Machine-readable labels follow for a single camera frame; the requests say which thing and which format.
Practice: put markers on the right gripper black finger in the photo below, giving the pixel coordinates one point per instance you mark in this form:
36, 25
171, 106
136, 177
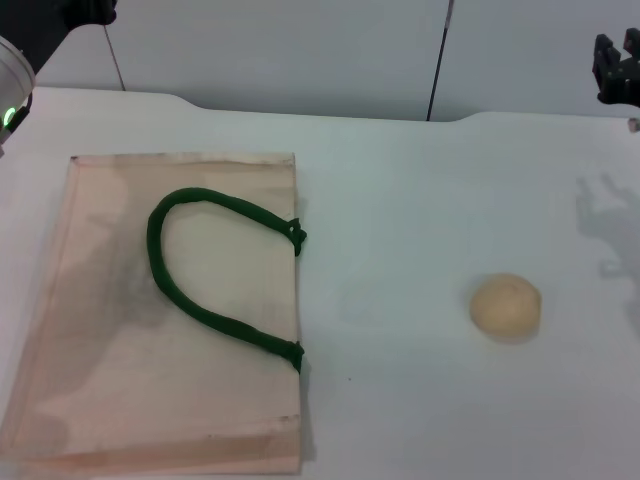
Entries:
632, 45
606, 55

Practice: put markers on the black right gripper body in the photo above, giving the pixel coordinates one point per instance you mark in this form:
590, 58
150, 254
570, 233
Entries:
622, 87

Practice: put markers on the round egg yolk pastry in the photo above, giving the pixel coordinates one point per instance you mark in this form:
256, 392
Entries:
506, 307

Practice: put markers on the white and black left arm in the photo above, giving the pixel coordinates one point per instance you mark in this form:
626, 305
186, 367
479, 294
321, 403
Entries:
15, 70

